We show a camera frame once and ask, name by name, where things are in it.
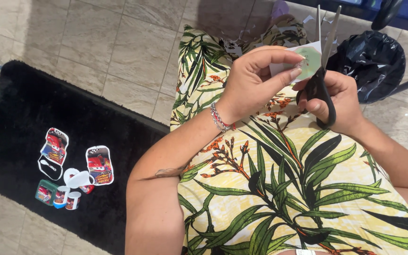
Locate leaf print dress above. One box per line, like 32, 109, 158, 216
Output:
170, 18, 408, 255

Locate green car print box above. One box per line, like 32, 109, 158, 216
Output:
35, 179, 59, 206

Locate blue furniture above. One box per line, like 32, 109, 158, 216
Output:
289, 0, 408, 26

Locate black handled scissors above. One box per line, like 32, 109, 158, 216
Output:
295, 5, 342, 130

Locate silver and red bracelet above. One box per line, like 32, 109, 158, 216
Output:
210, 102, 236, 133

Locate car print cup blue base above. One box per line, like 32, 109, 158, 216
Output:
53, 186, 71, 209

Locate lilac paper piece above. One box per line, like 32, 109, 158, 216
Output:
271, 0, 290, 20

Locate person's right hand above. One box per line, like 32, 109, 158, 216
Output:
292, 70, 367, 134

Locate white paper scraps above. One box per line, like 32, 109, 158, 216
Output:
221, 14, 339, 59

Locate car cutout with spoon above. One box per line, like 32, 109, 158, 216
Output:
38, 127, 69, 181

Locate black plastic trash bag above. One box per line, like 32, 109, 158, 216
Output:
326, 30, 406, 104

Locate person's left hand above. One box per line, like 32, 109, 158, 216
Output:
215, 45, 306, 125

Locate green round paper cutout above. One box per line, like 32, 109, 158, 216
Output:
269, 41, 322, 84

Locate car print cup white base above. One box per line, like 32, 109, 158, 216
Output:
65, 191, 82, 211

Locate black wheel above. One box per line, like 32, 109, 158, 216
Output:
371, 0, 404, 31

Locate red car paper cutout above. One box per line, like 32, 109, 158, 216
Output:
85, 145, 115, 186

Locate black shaggy rug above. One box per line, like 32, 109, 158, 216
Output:
0, 60, 171, 255

